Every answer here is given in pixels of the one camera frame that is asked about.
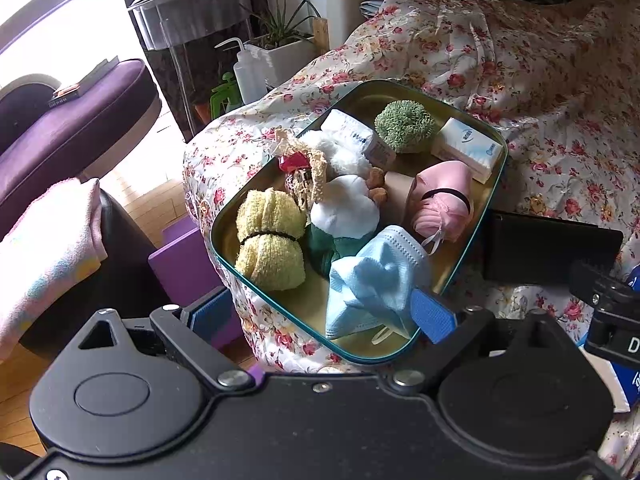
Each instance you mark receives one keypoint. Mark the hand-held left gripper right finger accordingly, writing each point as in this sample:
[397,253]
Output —
[434,316]

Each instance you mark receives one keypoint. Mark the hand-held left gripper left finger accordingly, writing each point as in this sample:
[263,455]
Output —
[210,312]

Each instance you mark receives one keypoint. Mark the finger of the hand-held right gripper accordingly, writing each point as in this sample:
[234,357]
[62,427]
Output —
[587,277]

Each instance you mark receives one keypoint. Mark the blue face mask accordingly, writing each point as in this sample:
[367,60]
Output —
[370,280]

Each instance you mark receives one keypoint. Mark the white plush toy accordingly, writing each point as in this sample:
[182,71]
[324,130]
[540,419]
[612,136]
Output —
[345,210]

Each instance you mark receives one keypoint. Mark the white tissue packet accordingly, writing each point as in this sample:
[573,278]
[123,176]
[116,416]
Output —
[467,150]
[350,132]

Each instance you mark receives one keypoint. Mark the blue tissue packet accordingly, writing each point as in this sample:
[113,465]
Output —
[625,385]

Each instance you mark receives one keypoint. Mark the black box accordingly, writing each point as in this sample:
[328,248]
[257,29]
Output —
[545,250]

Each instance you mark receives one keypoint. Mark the purple foam block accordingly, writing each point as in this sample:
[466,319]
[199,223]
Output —
[180,270]

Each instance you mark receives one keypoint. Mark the yellow towel roll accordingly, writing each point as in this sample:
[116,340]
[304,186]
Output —
[270,260]

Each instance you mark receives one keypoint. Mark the dark brown chair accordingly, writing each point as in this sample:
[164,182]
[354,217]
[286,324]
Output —
[125,270]

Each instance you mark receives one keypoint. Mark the pink face mask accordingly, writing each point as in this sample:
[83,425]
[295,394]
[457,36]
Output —
[440,195]

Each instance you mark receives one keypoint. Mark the green cloth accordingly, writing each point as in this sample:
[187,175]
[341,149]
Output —
[325,250]

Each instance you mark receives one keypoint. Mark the straw doll ornament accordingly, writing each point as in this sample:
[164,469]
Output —
[305,180]

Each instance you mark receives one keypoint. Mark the floral bedspread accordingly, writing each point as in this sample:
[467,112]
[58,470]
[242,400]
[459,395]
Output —
[550,110]

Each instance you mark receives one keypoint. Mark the pink towel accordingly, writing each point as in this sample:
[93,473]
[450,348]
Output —
[45,260]

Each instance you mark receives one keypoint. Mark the green scrub ball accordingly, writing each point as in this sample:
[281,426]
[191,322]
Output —
[405,127]

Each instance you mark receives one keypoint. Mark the small terracotta pot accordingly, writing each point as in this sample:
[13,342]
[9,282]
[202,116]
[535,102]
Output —
[201,112]

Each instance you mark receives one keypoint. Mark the green spray bottle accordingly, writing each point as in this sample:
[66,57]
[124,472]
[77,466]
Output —
[225,97]

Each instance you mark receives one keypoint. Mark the white wash bottle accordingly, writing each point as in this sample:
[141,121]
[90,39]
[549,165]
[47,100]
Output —
[250,80]

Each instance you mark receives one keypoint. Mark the dark book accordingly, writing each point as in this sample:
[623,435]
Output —
[82,85]

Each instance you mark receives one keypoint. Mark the white plant pot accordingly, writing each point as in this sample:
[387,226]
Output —
[285,60]

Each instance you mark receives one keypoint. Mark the green leafy plant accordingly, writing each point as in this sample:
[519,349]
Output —
[280,25]

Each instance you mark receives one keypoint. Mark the clear acrylic side table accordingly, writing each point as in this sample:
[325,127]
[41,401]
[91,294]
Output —
[200,10]

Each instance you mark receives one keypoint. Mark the pale blue pillow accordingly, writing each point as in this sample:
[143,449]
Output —
[375,7]

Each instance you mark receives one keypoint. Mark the wooden bed post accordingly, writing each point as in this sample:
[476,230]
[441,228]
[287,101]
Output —
[320,35]

